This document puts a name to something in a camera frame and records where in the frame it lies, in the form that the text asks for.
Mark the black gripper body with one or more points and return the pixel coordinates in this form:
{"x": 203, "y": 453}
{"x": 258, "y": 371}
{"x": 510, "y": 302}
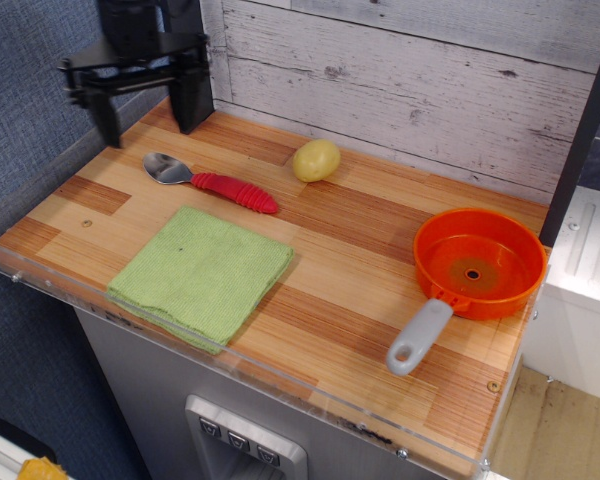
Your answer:
{"x": 135, "y": 52}

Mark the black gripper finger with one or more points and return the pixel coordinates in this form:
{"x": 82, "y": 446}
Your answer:
{"x": 189, "y": 91}
{"x": 104, "y": 115}

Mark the red handled metal spoon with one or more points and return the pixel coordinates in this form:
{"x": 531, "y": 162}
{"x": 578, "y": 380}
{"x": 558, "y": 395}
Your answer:
{"x": 168, "y": 170}

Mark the green cloth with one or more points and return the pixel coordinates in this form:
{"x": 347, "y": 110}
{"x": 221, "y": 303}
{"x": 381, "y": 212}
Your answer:
{"x": 200, "y": 278}

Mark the yellow potato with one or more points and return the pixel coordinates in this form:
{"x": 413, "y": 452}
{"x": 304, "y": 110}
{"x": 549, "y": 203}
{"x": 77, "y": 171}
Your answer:
{"x": 316, "y": 160}

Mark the clear acrylic guard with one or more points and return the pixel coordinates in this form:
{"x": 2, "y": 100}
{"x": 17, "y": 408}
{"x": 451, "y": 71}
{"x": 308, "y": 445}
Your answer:
{"x": 309, "y": 363}

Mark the silver button panel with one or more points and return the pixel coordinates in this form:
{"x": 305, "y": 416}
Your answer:
{"x": 231, "y": 447}

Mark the yellow object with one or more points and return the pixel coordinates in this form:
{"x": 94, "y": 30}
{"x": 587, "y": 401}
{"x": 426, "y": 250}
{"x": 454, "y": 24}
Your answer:
{"x": 41, "y": 469}

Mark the white side cabinet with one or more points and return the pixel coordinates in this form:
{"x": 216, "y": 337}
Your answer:
{"x": 562, "y": 340}

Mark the dark left post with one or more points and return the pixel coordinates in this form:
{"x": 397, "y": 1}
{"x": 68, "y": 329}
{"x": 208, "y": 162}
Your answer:
{"x": 185, "y": 17}

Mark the dark post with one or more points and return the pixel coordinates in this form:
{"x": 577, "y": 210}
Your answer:
{"x": 575, "y": 161}
{"x": 185, "y": 17}

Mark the orange pan grey handle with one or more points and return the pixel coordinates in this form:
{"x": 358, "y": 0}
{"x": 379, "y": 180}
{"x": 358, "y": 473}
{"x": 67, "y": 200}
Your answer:
{"x": 473, "y": 263}

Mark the dark right post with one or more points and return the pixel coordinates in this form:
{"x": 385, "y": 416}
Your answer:
{"x": 575, "y": 161}

